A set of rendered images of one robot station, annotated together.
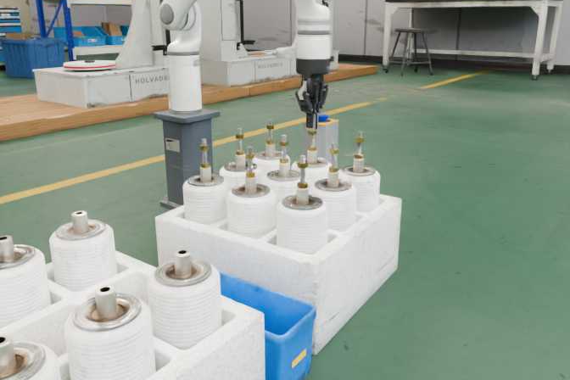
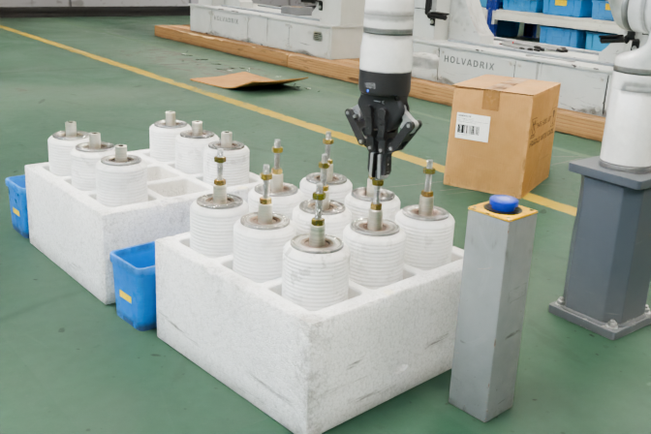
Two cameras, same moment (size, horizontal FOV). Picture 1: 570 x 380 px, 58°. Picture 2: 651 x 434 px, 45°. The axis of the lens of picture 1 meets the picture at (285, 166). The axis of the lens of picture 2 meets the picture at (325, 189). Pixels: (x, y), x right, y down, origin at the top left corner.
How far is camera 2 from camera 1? 1.76 m
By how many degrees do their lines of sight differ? 97
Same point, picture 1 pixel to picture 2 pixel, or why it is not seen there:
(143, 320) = (78, 154)
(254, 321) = (96, 212)
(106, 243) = (210, 157)
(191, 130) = (583, 187)
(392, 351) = (125, 378)
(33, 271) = (182, 143)
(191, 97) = (607, 139)
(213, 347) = (80, 199)
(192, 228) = not seen: hidden behind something
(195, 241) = not seen: hidden behind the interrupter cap
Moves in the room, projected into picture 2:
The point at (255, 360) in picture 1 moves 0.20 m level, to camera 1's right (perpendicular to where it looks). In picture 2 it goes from (97, 244) to (33, 286)
